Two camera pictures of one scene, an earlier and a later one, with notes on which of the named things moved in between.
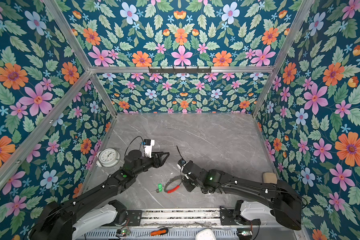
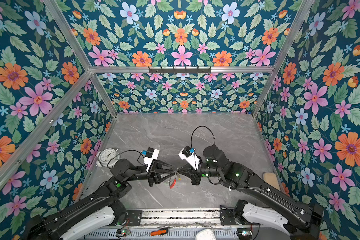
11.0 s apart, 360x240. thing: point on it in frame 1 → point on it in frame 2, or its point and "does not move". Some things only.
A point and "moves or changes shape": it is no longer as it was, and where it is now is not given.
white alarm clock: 108,157 does not move
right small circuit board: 244,232 does not move
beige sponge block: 269,177 does not move
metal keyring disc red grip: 178,177 moves or changes shape
